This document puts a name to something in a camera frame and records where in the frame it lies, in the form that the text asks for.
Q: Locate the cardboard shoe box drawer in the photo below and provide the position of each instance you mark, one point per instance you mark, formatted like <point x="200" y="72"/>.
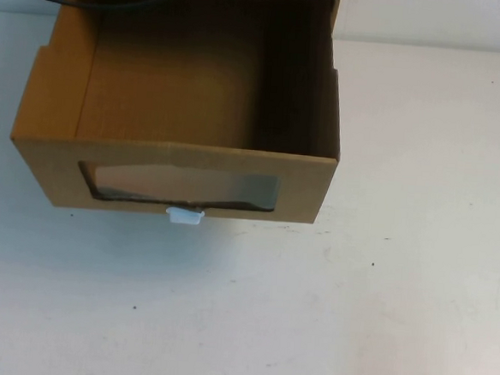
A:
<point x="41" y="164"/>

